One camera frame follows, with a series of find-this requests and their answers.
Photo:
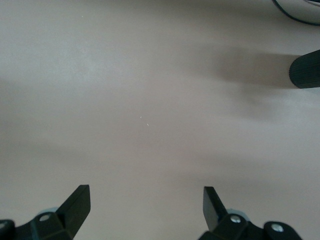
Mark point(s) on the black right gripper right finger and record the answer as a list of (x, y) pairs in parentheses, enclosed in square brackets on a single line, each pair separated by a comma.
[(215, 215)]

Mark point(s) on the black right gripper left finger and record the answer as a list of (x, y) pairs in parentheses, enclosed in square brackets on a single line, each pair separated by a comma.
[(72, 212)]

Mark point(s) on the black ribbed cylinder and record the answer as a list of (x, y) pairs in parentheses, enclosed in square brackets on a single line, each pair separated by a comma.
[(306, 71)]

